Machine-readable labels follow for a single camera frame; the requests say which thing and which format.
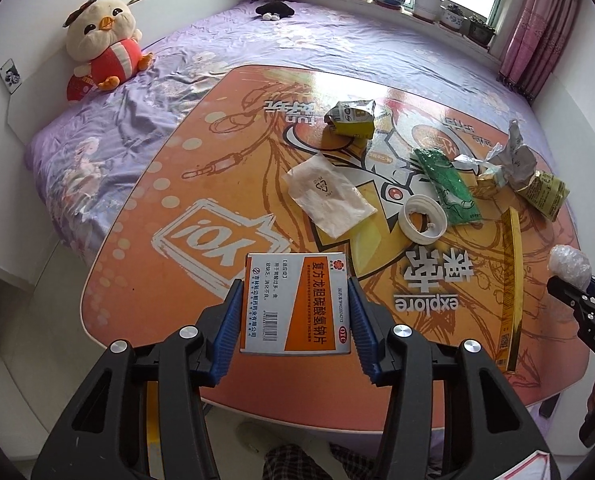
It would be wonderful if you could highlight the clear plastic bag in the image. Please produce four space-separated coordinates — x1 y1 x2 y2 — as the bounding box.
548 245 593 290

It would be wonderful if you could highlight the white tall flower pot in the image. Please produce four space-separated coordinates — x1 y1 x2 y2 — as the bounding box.
412 0 444 23

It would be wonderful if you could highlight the orange cartoon folding table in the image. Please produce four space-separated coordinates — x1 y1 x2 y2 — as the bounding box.
80 65 589 404

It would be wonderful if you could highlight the purple floral bed sheet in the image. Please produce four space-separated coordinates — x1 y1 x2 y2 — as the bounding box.
25 3 552 262

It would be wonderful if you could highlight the silver foil wrapper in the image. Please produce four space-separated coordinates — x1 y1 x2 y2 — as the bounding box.
486 119 537 190

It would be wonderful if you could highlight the green plastic wrapper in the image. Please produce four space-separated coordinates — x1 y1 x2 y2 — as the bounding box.
413 148 482 226

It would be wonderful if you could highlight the dark flower pot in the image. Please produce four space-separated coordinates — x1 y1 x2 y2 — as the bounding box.
467 15 496 49

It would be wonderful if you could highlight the black plush toy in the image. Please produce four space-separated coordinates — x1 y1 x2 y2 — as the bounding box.
256 0 295 21

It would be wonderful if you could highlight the white paper bag wrapper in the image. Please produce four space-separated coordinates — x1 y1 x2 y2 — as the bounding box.
283 154 378 240

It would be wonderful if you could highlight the orange white medicine box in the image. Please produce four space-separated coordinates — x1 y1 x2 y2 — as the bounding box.
240 252 351 356

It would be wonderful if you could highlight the right pink curtain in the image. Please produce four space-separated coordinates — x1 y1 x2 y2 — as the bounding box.
498 0 581 103

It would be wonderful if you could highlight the small patterned flower pot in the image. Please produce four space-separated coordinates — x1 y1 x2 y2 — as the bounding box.
439 4 467 32

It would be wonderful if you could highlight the white round plastic lid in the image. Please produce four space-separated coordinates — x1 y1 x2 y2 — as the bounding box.
398 194 448 246

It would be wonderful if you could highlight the clear wrapped cake package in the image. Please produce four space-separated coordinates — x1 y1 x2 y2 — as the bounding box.
453 143 510 200

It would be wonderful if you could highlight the chick plush toy red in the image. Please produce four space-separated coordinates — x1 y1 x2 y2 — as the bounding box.
63 0 153 103

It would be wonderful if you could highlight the olive yellow snack packet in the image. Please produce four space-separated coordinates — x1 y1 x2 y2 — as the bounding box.
517 170 570 221

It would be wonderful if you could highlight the wall socket sticker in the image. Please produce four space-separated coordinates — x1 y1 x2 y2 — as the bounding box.
0 58 22 94

